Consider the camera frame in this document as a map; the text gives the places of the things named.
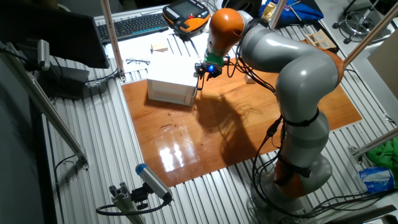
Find white drawer with black handle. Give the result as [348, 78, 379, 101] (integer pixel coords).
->
[150, 77, 203, 96]

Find black camera clamp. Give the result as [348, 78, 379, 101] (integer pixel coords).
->
[130, 182, 152, 211]

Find black box device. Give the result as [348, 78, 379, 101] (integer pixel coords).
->
[37, 63, 91, 101]

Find beige panel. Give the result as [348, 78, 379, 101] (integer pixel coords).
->
[366, 29, 398, 101]

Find small wooden window frame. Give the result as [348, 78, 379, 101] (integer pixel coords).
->
[304, 29, 338, 50]

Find white drawer without metal handle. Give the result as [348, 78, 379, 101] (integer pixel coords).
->
[150, 92, 194, 104]

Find orange black teach pendant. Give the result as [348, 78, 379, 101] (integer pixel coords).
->
[162, 0, 211, 35]

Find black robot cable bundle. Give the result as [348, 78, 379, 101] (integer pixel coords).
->
[223, 17, 321, 218]

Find silver camera with blue end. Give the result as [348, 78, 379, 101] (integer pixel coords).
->
[135, 163, 174, 202]

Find black cables beside robot base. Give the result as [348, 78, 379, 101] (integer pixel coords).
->
[295, 188, 398, 218]

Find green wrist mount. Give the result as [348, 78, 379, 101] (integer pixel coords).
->
[204, 52, 226, 68]

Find black computer monitor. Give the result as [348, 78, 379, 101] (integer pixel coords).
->
[0, 1, 110, 69]

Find blue cloth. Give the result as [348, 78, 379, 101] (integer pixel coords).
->
[259, 0, 324, 26]

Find black computer keyboard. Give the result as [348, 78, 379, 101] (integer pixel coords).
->
[96, 12, 170, 44]

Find black camera cable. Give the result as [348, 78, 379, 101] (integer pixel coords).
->
[95, 194, 172, 217]

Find metal stool base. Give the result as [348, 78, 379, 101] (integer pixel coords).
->
[331, 0, 393, 45]

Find black filament spool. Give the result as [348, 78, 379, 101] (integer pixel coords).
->
[221, 0, 262, 19]

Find aluminium frame profile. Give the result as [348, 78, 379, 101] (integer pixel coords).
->
[351, 126, 398, 159]
[269, 0, 287, 30]
[0, 40, 90, 170]
[99, 0, 127, 82]
[343, 1, 398, 68]

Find short aluminium profile stub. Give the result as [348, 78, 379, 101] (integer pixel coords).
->
[108, 182, 146, 224]

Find beige wooden block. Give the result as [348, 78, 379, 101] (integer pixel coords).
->
[150, 42, 169, 54]

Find silver camera on pole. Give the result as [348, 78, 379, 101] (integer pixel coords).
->
[37, 39, 51, 72]

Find glossy brown wooden board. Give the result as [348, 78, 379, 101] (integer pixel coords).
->
[121, 55, 363, 188]

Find blue white plastic package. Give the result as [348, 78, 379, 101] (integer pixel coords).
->
[356, 166, 396, 194]

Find gold packet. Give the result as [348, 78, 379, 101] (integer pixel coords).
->
[262, 1, 277, 22]

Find black frame eyeglasses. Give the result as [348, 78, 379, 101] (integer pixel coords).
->
[125, 57, 151, 66]

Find white plastic drawer cabinet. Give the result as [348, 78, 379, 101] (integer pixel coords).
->
[146, 57, 200, 106]

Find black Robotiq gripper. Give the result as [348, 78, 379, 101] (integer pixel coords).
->
[195, 63, 224, 91]

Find green cloth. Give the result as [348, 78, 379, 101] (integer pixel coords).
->
[366, 139, 398, 189]

